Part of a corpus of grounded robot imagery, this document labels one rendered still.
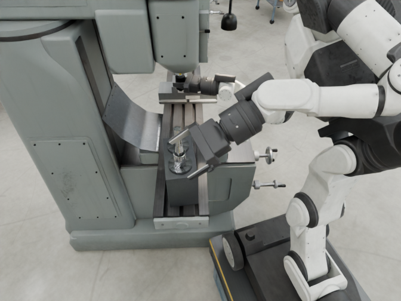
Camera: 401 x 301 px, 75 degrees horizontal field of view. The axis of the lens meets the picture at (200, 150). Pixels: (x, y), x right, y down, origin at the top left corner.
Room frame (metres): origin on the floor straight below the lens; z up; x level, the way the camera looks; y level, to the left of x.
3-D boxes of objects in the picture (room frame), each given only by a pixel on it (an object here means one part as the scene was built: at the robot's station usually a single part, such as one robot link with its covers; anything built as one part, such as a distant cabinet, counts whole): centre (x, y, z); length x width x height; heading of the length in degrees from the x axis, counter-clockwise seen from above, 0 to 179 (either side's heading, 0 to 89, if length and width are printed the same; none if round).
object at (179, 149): (0.64, 0.08, 1.30); 0.03 x 0.03 x 0.11
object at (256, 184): (1.00, -0.44, 0.57); 0.22 x 0.06 x 0.06; 92
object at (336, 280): (0.42, -0.51, 0.68); 0.21 x 0.20 x 0.13; 19
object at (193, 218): (1.13, 0.10, 0.95); 1.24 x 0.23 x 0.08; 2
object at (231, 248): (0.60, -0.17, 0.50); 0.20 x 0.05 x 0.20; 19
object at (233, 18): (1.23, -0.13, 1.48); 0.07 x 0.07 x 0.06
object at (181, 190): (0.69, 0.08, 1.09); 0.22 x 0.12 x 0.20; 8
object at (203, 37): (1.12, -0.01, 1.45); 0.04 x 0.04 x 0.21; 2
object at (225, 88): (1.07, -0.10, 1.24); 0.11 x 0.11 x 0.11; 77
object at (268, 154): (1.14, -0.40, 0.69); 0.16 x 0.12 x 0.12; 92
